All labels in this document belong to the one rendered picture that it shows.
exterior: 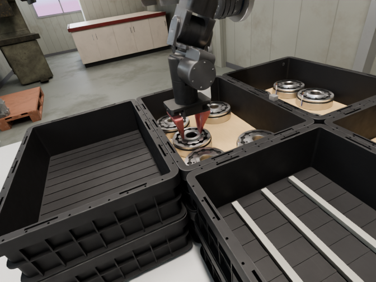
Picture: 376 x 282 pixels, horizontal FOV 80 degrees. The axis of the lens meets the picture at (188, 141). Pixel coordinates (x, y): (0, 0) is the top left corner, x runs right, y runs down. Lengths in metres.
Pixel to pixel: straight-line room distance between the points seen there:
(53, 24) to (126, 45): 3.45
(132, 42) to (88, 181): 5.49
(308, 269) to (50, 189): 0.55
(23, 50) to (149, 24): 2.68
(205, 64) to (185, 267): 0.41
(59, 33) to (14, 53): 3.40
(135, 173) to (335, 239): 0.42
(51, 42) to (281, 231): 8.77
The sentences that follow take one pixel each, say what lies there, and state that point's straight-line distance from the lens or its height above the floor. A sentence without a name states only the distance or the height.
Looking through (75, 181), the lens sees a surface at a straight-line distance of 0.62.
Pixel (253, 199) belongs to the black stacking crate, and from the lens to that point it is 0.47.
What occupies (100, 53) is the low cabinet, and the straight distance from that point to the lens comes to 5.90.
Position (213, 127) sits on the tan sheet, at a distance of 0.68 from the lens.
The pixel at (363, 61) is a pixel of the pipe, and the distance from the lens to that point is 2.45.
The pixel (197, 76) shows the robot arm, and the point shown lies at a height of 1.05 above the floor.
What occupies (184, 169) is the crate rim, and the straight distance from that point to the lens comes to 0.38.
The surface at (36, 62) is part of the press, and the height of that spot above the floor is 0.37.
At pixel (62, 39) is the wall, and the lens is 8.90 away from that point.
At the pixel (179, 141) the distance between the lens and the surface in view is 0.58.
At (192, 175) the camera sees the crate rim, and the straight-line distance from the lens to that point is 0.37.
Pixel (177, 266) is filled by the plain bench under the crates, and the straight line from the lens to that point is 0.55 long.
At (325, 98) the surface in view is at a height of 0.86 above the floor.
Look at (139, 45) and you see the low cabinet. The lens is 6.02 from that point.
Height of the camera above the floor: 1.18
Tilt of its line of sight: 34 degrees down
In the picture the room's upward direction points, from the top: 9 degrees counter-clockwise
